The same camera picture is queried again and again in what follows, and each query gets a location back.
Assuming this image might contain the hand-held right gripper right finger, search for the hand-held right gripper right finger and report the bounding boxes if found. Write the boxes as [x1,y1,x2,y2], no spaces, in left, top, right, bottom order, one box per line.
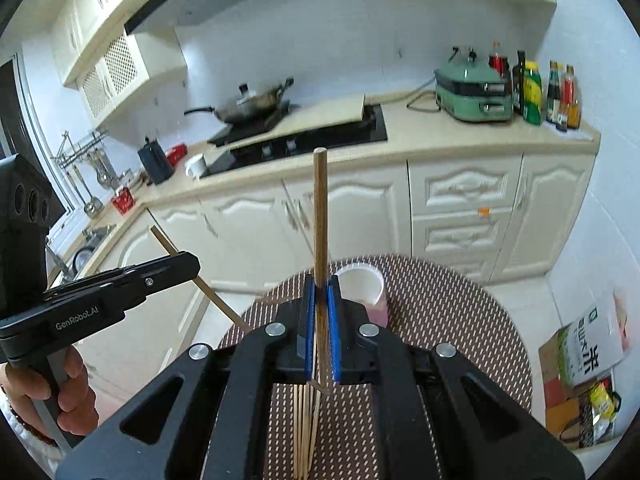
[327,275,586,480]

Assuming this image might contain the black electric kettle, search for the black electric kettle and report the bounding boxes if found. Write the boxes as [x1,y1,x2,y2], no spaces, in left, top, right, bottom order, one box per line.
[137,136,176,186]

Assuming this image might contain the black glass cooktop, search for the black glass cooktop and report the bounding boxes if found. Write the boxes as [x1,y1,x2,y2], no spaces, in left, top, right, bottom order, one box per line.
[205,102,390,177]

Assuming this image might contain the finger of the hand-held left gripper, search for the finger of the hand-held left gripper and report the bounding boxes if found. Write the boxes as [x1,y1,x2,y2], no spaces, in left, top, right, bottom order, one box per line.
[119,251,202,312]

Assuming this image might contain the pink cup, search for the pink cup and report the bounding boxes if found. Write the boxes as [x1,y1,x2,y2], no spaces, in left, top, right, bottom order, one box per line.
[332,261,389,331]

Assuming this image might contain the person's left hand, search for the person's left hand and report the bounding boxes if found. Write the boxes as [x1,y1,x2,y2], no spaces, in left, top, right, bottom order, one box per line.
[0,347,98,443]

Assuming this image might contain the dark sauce bottle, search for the dark sauce bottle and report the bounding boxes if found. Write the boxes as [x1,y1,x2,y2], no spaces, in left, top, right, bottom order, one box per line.
[546,60,562,125]

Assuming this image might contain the metal wall rack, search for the metal wall rack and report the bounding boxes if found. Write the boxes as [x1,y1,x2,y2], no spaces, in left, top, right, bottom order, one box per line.
[50,130,109,172]

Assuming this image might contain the green yellow-label bottle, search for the green yellow-label bottle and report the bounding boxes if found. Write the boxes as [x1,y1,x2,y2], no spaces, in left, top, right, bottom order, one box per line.
[522,61,544,126]

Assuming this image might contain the red cola bottle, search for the red cola bottle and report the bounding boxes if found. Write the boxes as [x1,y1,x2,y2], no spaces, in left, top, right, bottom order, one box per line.
[489,42,510,79]

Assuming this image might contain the beige cutting board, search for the beige cutting board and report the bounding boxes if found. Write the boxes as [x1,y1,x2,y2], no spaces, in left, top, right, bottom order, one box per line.
[227,94,367,154]

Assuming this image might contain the cardboard box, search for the cardboard box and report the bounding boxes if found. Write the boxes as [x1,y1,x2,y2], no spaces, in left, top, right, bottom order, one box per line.
[539,335,622,449]

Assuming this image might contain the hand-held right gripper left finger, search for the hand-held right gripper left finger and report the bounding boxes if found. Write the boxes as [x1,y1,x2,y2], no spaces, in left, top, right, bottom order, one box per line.
[55,274,317,480]

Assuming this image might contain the dark window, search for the dark window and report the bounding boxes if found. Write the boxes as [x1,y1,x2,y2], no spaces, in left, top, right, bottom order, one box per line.
[0,55,51,162]

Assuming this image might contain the bunch of wooden chopsticks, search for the bunch of wooden chopsticks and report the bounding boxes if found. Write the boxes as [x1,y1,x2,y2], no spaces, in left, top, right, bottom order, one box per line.
[292,382,324,480]

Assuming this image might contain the white green rice bag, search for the white green rice bag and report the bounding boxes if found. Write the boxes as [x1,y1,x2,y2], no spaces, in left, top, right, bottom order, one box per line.
[557,292,634,389]

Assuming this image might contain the glass wok lid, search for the glass wok lid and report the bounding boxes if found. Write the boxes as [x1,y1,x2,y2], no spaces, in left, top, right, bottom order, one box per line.
[220,84,281,111]

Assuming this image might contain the white mug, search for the white mug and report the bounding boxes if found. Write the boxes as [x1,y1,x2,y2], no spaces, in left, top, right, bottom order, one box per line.
[185,154,209,180]

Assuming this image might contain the metal bowl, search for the metal bowl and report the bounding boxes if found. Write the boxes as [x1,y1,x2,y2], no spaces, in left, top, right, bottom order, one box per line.
[120,170,147,194]

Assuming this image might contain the metal faucet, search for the metal faucet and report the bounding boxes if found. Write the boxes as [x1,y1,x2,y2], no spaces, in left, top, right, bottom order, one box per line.
[46,246,72,282]

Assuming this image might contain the metal pot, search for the metal pot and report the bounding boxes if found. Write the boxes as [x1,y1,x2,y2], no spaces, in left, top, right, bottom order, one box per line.
[72,245,101,274]

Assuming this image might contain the green electric cooker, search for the green electric cooker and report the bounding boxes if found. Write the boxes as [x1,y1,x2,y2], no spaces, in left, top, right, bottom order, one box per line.
[434,57,515,124]

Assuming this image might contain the black power cord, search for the black power cord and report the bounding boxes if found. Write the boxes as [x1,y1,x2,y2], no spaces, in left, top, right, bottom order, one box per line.
[406,77,441,111]

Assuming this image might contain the single wooden chopstick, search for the single wooden chopstick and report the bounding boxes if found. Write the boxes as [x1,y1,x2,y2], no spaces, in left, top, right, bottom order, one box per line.
[149,225,255,335]
[313,147,332,395]

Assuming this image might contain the brown dotted tablecloth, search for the brown dotted tablecloth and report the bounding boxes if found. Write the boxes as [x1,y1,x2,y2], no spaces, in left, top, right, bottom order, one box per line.
[216,254,534,480]

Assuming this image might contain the cream top wall cabinets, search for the cream top wall cabinets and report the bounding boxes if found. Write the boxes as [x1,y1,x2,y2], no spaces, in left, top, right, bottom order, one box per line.
[50,0,201,87]

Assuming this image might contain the red utensil holder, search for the red utensil holder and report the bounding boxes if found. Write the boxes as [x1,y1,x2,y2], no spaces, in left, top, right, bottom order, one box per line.
[111,187,135,214]

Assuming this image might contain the steel sink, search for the steel sink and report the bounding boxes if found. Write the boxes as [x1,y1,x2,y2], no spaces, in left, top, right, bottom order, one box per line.
[47,224,119,287]

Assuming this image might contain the cream kitchen base cabinets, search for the cream kitchen base cabinets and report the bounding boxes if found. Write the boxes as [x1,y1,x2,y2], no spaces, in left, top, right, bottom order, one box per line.
[75,102,602,411]

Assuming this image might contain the black wok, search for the black wok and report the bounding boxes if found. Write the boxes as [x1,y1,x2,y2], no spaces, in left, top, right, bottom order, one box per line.
[184,77,296,127]

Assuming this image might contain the hanging metal utensil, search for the hanging metal utensil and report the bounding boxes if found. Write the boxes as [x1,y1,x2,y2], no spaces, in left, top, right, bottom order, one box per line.
[90,150,122,191]
[72,164,104,219]

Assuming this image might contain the dark green oil bottle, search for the dark green oil bottle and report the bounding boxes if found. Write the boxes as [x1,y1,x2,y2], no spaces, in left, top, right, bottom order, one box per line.
[512,50,527,116]

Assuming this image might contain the yellow packet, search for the yellow packet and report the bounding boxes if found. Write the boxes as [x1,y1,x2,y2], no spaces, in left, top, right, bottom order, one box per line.
[587,380,619,422]

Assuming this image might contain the red-label sauce bottle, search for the red-label sauce bottle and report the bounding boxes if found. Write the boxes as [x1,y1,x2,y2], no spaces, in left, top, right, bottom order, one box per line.
[557,64,577,131]

